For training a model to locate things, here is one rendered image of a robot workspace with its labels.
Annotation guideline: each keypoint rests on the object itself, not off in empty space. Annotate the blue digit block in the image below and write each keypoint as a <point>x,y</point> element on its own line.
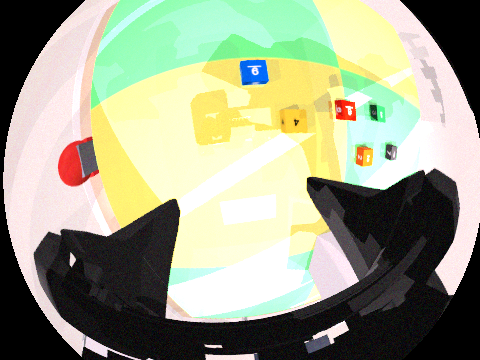
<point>253,72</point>

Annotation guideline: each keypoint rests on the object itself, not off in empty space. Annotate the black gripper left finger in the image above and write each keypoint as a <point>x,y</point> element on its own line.
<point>138,257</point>

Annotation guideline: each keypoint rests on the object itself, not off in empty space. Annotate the small yellow block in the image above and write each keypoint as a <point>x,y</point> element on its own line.
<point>293,121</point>

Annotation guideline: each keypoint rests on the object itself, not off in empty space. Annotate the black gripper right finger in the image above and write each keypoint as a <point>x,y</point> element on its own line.
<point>362,219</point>

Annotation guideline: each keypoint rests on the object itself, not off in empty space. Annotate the orange digit block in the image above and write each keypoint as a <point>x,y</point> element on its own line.
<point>364,156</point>

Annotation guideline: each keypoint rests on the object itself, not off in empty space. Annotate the green block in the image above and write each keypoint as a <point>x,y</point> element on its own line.
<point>377,113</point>

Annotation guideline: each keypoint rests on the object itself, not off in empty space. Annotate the red digit block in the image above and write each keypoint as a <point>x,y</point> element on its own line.
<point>345,110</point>

